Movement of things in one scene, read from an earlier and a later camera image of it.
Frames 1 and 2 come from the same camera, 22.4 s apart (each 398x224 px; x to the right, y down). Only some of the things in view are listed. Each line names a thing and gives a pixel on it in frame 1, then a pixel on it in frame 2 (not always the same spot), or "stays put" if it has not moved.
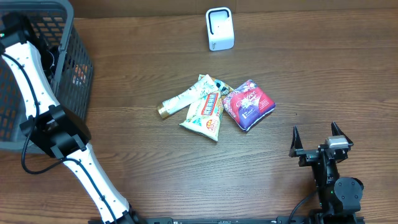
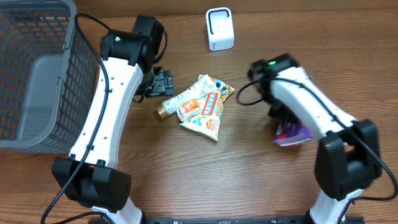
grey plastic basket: [52, 27] stays put
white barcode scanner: [220, 28] stays put
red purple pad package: [247, 104] -> [291, 134]
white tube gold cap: [206, 86] stays put
